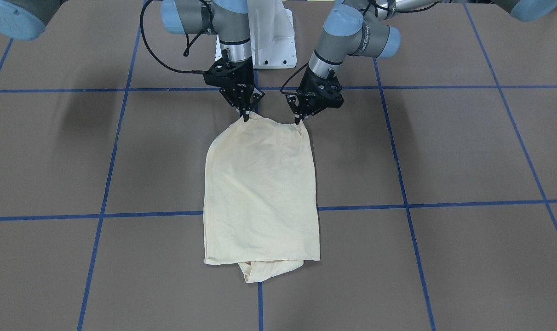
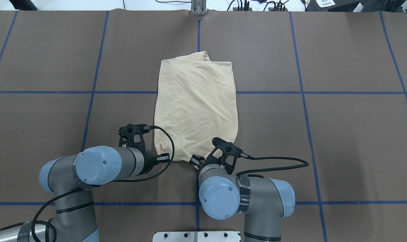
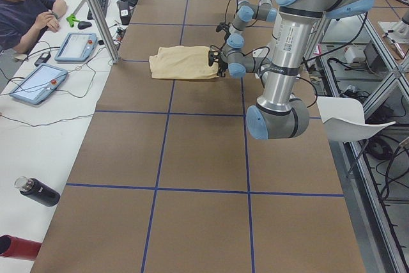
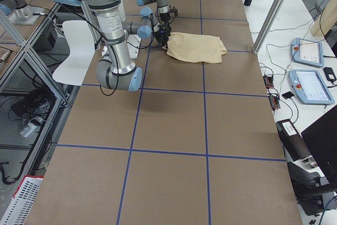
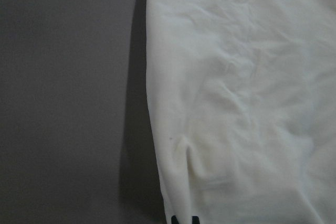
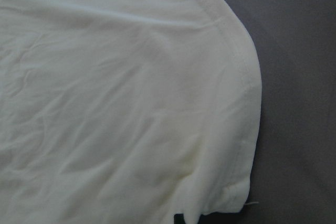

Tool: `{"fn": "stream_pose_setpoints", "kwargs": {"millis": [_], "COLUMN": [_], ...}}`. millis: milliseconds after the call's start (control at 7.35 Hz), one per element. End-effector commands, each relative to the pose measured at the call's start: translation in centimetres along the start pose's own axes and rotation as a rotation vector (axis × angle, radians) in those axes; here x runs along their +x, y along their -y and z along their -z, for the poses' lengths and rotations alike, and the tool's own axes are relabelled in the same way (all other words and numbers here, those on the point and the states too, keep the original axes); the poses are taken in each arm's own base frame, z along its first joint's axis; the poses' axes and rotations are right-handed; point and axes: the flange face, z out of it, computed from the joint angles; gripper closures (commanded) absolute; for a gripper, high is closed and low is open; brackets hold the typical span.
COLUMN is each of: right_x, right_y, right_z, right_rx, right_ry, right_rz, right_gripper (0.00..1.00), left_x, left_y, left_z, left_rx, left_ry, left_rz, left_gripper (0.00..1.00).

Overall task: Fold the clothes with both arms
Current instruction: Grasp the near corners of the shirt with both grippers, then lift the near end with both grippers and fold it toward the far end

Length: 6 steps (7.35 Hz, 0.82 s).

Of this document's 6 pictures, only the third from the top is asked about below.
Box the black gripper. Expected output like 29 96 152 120
217 52 228 77
224 26 236 38

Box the cream long-sleeve printed shirt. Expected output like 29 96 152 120
149 45 218 80

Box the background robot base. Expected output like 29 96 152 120
378 11 408 59

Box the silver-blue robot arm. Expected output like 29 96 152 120
224 0 277 39
208 0 374 139

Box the black keyboard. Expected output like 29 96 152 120
86 0 111 20

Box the white plastic chair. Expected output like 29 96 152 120
317 97 396 142

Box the black computer mouse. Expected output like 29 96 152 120
77 20 92 30

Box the far blue teach pendant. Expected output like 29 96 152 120
54 33 98 63

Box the blue teach pendant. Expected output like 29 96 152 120
9 63 68 105
54 33 98 63

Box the black power adapter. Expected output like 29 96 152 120
35 52 50 66

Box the near blue teach pendant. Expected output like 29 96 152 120
9 63 68 105

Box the seated person in navy shirt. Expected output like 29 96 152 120
1 0 67 54

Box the black water bottle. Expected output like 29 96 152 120
14 176 60 207

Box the red cylinder bottle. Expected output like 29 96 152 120
1 235 42 261

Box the green handled tool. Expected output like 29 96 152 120
66 13 80 27

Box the aluminium frame post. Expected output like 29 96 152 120
86 0 120 64

